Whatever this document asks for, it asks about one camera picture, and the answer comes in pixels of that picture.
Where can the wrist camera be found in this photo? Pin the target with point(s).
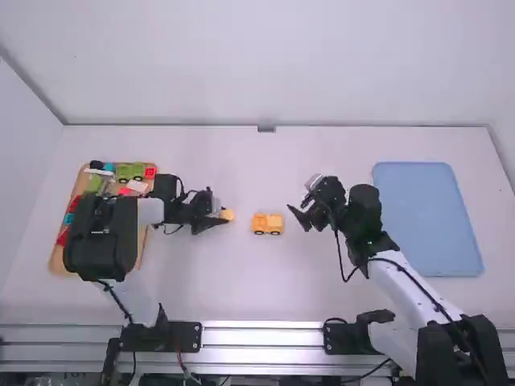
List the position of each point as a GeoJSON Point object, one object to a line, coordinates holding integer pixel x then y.
{"type": "Point", "coordinates": [216, 205]}
{"type": "Point", "coordinates": [314, 181]}

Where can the tan tray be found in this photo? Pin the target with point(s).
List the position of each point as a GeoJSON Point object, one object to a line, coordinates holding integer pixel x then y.
{"type": "Point", "coordinates": [58, 257]}

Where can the pile of toy bricks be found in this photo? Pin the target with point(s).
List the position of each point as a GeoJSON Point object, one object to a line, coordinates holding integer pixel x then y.
{"type": "Point", "coordinates": [69, 219]}

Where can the black toy brick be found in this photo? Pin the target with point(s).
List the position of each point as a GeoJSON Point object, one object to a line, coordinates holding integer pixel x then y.
{"type": "Point", "coordinates": [96, 164]}

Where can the green toy car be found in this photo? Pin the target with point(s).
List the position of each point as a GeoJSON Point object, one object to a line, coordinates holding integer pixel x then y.
{"type": "Point", "coordinates": [129, 172]}

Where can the white toy brick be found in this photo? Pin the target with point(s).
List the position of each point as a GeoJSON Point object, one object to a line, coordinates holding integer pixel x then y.
{"type": "Point", "coordinates": [137, 186]}

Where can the green toy brick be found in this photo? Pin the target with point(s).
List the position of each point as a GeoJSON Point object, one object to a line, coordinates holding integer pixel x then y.
{"type": "Point", "coordinates": [96, 184]}

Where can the blue toy brick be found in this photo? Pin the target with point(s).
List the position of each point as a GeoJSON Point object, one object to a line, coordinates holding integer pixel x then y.
{"type": "Point", "coordinates": [109, 166]}

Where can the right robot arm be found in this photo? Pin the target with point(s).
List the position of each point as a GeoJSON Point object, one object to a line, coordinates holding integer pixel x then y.
{"type": "Point", "coordinates": [402, 277]}

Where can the yellow toy car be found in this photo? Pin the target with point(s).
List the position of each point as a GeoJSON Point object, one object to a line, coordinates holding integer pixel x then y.
{"type": "Point", "coordinates": [269, 223]}

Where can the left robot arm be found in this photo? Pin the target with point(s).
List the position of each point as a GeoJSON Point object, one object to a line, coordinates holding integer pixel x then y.
{"type": "Point", "coordinates": [100, 237]}

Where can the blue mat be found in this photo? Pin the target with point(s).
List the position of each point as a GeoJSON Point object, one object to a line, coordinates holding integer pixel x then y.
{"type": "Point", "coordinates": [426, 217]}

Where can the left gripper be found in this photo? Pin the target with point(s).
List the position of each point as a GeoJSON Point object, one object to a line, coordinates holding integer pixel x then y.
{"type": "Point", "coordinates": [199, 205]}

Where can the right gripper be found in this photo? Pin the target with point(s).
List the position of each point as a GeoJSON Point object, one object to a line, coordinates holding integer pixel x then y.
{"type": "Point", "coordinates": [332, 197]}

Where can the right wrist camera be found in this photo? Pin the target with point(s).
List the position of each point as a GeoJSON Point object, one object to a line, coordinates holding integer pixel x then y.
{"type": "Point", "coordinates": [314, 181]}

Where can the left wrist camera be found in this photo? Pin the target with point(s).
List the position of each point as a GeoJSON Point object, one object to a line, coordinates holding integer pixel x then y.
{"type": "Point", "coordinates": [216, 205]}

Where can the red toy brick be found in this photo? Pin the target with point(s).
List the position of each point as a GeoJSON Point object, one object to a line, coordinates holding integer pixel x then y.
{"type": "Point", "coordinates": [151, 173]}

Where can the yellow toy brick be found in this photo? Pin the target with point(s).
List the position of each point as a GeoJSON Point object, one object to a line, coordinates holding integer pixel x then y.
{"type": "Point", "coordinates": [228, 214]}

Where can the silver rails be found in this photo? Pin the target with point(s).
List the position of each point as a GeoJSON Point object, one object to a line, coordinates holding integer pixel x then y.
{"type": "Point", "coordinates": [261, 342]}

